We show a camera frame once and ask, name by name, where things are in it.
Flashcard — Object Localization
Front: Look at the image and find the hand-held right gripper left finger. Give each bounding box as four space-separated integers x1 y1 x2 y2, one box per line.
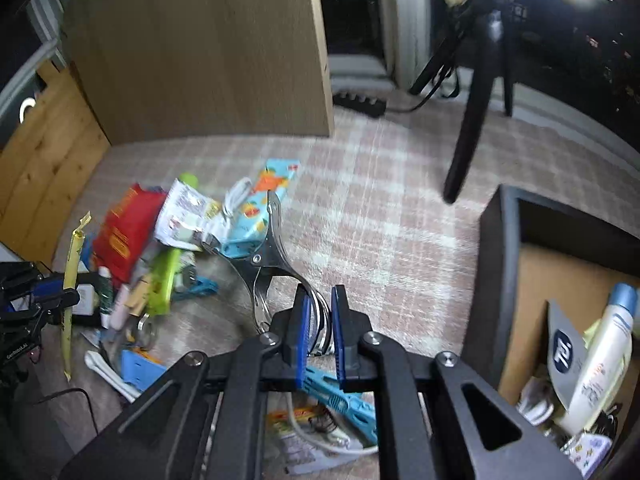
60 284 313 480

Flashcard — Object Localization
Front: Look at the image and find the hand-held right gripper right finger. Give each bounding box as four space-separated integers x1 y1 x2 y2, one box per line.
331 285 583 480

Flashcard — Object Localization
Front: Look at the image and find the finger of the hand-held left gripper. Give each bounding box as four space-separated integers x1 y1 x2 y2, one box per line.
27 280 66 303
35 287 81 318

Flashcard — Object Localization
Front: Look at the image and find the yellow stick packet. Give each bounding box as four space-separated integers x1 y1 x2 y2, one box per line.
60 211 92 383

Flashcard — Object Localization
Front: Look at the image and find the pink tube with grey cap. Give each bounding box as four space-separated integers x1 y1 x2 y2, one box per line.
110 275 151 331

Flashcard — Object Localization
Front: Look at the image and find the metal clamp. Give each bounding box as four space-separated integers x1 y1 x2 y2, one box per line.
202 191 331 356

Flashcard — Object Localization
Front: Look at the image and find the black container with cardboard bottom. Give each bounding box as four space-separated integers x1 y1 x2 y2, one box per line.
467 185 640 480

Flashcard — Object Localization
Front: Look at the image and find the grey pouch with round logo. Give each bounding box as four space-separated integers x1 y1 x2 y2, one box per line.
546 300 601 408

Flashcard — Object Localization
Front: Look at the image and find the white spray bottle blue cap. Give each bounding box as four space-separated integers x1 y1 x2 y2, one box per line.
557 282 638 436

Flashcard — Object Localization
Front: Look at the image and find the white printed box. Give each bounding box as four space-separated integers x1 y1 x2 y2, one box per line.
562 432 613 478

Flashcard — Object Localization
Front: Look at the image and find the black box with white label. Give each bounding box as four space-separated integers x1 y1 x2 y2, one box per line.
70 272 106 317

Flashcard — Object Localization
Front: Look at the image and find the small green bottle white cap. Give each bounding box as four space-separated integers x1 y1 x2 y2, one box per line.
97 266 116 328

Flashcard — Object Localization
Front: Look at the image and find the blue plastic tool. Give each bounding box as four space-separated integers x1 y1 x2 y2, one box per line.
300 365 378 446

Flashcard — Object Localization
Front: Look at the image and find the white plastic spoon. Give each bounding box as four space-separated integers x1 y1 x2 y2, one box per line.
84 350 138 403

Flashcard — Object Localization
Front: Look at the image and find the clear tape roll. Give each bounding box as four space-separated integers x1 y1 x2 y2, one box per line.
125 312 158 348

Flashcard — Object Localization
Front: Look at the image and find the red snack bag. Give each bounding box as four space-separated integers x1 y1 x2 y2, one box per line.
92 184 166 281

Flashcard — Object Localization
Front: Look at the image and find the light blue card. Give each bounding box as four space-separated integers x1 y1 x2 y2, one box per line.
120 349 168 393

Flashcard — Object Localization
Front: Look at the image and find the blue clip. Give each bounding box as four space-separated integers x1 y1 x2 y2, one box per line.
172 277 220 302

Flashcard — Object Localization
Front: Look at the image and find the pine wood panel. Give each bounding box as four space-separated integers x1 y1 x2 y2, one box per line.
0 62 111 266

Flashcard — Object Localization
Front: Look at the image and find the teal printed packet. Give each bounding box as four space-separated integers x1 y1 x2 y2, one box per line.
220 159 301 258

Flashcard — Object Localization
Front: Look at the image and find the white sachet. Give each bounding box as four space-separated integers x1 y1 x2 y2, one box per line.
152 178 223 251

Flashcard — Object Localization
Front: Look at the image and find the black power strip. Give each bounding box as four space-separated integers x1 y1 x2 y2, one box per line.
334 89 388 118

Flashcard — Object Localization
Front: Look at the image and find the black tripod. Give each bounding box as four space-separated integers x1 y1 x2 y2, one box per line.
409 0 518 205

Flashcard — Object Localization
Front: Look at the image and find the light brown wooden board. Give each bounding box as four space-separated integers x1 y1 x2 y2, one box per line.
62 0 335 146

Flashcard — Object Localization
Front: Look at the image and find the black cable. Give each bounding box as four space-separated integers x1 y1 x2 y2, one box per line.
35 387 101 436

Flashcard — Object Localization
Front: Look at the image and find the white cable bundle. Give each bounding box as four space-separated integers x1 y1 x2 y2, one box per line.
285 392 378 456

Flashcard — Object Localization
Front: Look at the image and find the white USB cable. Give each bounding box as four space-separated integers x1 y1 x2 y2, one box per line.
220 177 253 221

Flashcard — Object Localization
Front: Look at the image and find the grey window frame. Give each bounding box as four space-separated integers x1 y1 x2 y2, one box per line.
380 0 433 88

